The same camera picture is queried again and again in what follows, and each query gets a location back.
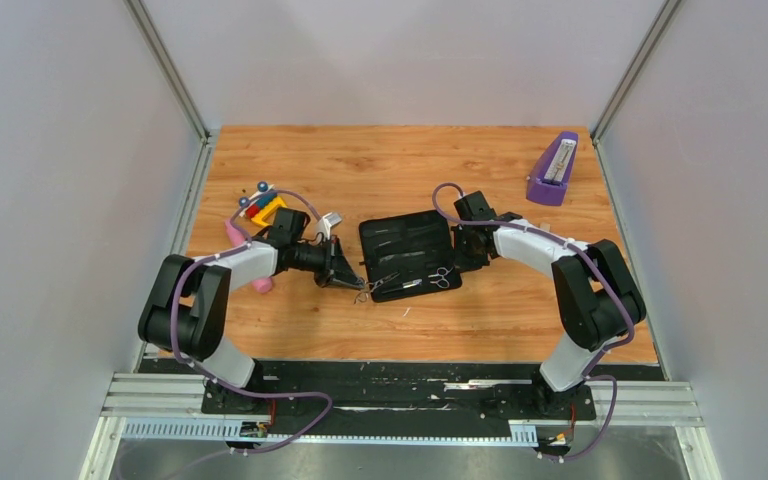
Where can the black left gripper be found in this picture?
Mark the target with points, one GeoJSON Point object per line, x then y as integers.
{"type": "Point", "coordinates": [336, 266]}

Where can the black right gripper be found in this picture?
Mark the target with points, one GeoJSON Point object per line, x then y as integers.
{"type": "Point", "coordinates": [460, 262]}

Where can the silver hair scissors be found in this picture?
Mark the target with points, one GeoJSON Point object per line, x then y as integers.
{"type": "Point", "coordinates": [370, 287]}

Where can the black zip tool case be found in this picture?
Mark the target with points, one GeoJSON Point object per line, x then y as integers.
{"type": "Point", "coordinates": [414, 245]}

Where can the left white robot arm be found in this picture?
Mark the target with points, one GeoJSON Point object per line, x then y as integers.
{"type": "Point", "coordinates": [185, 312]}

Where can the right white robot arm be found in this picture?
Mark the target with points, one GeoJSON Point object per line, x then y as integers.
{"type": "Point", "coordinates": [598, 300]}

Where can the pink cylinder tube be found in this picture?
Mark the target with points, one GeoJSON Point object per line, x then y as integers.
{"type": "Point", "coordinates": [254, 266]}

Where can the purple metronome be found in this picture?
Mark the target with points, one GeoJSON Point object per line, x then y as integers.
{"type": "Point", "coordinates": [548, 181]}

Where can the colourful toy block truck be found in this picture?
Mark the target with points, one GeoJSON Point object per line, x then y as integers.
{"type": "Point", "coordinates": [262, 205]}

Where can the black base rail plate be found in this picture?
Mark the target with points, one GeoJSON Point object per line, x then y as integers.
{"type": "Point", "coordinates": [408, 399]}

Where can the right aluminium frame post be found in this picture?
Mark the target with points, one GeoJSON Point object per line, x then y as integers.
{"type": "Point", "coordinates": [651, 39]}

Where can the aluminium frame post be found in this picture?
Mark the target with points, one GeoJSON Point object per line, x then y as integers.
{"type": "Point", "coordinates": [651, 39]}
{"type": "Point", "coordinates": [154, 41]}

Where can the left aluminium frame post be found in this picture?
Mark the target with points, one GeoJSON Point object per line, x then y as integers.
{"type": "Point", "coordinates": [154, 41]}

